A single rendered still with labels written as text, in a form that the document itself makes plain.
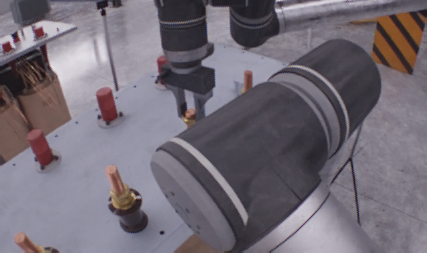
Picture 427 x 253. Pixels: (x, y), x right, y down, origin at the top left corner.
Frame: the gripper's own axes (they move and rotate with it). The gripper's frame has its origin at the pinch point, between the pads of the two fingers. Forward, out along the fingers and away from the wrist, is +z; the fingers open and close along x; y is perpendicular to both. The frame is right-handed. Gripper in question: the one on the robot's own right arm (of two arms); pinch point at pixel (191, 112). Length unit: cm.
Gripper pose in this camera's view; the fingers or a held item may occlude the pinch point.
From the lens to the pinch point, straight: 77.3
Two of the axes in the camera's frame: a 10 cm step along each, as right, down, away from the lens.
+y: -5.6, 5.1, -6.6
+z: 0.5, 8.1, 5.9
